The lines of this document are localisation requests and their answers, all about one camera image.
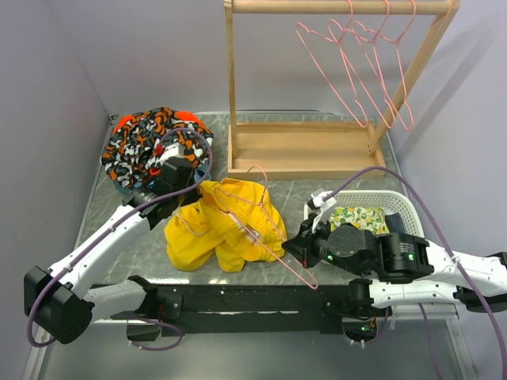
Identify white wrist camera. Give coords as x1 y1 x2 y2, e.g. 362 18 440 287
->
304 189 337 233
159 142 185 162

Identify yellow shorts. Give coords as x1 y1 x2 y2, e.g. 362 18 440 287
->
164 178 287 272

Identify orange red garment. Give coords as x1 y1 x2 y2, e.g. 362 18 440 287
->
112 110 199 177

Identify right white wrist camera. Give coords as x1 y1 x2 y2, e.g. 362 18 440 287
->
304 189 337 233

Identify dark navy cloth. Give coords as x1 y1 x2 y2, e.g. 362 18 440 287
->
385 213 407 234

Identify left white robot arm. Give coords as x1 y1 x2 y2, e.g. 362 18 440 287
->
23 157 200 344

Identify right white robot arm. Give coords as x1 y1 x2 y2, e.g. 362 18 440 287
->
282 218 506 316

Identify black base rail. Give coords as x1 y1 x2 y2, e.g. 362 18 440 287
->
125 283 391 342

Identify white plastic basket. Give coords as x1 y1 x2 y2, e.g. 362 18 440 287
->
303 190 422 241

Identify pink wire hanger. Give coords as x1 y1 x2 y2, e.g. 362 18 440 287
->
328 1 398 126
213 165 319 291
296 0 370 128
351 1 417 131

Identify wooden clothes rack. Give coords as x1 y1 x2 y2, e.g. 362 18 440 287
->
223 1 459 180

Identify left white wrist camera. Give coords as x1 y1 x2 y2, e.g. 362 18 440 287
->
159 142 185 162

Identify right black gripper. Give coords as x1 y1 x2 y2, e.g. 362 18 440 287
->
281 212 370 276

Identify camouflage patterned shorts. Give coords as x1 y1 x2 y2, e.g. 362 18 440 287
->
101 105 215 190

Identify lemon print cloth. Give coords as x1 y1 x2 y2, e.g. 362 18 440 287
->
330 207 389 234

